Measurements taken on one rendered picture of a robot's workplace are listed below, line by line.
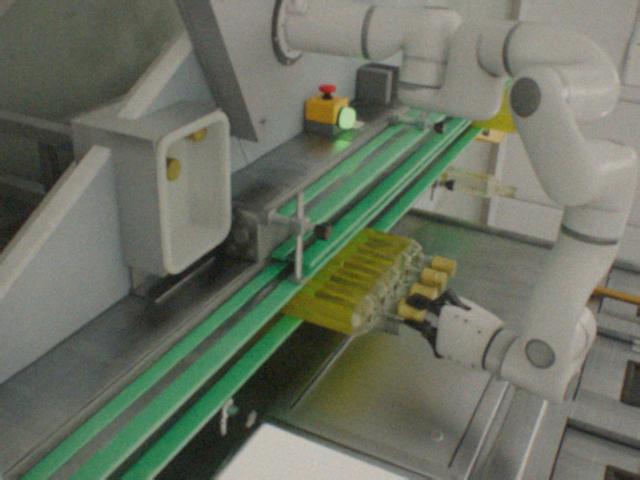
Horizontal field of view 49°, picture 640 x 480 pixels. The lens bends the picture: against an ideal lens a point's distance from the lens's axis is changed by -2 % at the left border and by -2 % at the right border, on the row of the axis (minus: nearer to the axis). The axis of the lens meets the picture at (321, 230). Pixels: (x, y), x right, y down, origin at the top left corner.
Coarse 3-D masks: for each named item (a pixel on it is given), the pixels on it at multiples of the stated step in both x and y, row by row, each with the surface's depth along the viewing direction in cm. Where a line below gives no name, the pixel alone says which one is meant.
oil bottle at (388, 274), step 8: (336, 256) 135; (344, 256) 135; (352, 256) 135; (328, 264) 133; (336, 264) 132; (344, 264) 132; (352, 264) 132; (360, 264) 132; (368, 264) 133; (376, 264) 133; (384, 264) 133; (360, 272) 130; (368, 272) 130; (376, 272) 130; (384, 272) 130; (392, 272) 131; (384, 280) 129; (392, 280) 129; (392, 288) 129
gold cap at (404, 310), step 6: (402, 300) 124; (402, 306) 123; (408, 306) 123; (414, 306) 123; (396, 312) 124; (402, 312) 123; (408, 312) 123; (414, 312) 123; (420, 312) 122; (408, 318) 124; (414, 318) 123; (420, 318) 122
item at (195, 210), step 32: (192, 128) 104; (224, 128) 113; (160, 160) 100; (192, 160) 118; (224, 160) 115; (160, 192) 102; (192, 192) 120; (224, 192) 118; (192, 224) 122; (224, 224) 121; (192, 256) 113
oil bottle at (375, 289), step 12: (324, 276) 128; (336, 276) 128; (348, 276) 128; (360, 276) 128; (348, 288) 125; (360, 288) 125; (372, 288) 125; (384, 288) 126; (372, 300) 124; (384, 300) 125
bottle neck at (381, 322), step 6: (378, 312) 121; (372, 318) 120; (378, 318) 120; (384, 318) 120; (390, 318) 120; (396, 318) 120; (372, 324) 120; (378, 324) 120; (384, 324) 119; (390, 324) 119; (396, 324) 119; (402, 324) 121; (384, 330) 120; (390, 330) 119; (396, 330) 119
